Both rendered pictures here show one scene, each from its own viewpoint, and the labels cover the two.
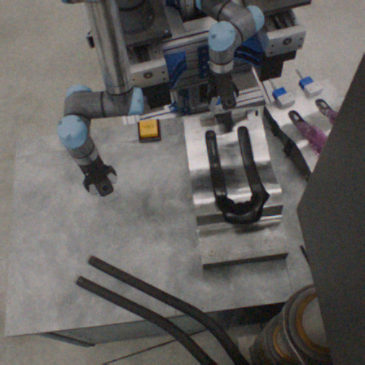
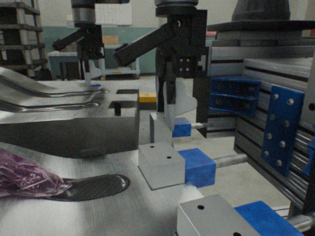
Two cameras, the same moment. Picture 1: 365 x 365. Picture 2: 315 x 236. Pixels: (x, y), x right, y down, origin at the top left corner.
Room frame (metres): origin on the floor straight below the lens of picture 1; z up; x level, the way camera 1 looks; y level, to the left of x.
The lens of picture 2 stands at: (0.80, -0.63, 1.00)
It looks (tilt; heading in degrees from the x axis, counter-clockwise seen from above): 19 degrees down; 84
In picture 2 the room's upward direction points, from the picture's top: straight up
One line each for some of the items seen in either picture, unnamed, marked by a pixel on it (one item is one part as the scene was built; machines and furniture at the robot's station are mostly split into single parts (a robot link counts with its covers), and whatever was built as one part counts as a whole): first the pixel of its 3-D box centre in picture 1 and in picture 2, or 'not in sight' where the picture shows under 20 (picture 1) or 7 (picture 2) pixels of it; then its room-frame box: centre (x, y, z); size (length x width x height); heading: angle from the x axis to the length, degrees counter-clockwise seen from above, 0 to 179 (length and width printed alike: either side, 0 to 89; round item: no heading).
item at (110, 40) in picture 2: not in sight; (109, 42); (0.25, 5.70, 0.94); 0.41 x 0.33 x 0.29; 15
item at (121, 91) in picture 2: (208, 123); (127, 100); (0.79, -0.12, 0.87); 0.05 x 0.05 x 0.04; 87
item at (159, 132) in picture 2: (219, 102); (183, 126); (0.90, -0.18, 0.83); 0.13 x 0.05 x 0.05; 6
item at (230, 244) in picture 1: (232, 182); (8, 108); (0.56, -0.16, 0.87); 0.50 x 0.26 x 0.14; 177
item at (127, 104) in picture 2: (239, 119); (123, 114); (0.79, -0.23, 0.87); 0.05 x 0.05 x 0.04; 87
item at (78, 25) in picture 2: (90, 162); (88, 42); (0.66, 0.27, 0.99); 0.09 x 0.08 x 0.12; 23
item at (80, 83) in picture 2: (101, 182); (96, 87); (0.67, 0.27, 0.83); 0.13 x 0.05 x 0.05; 23
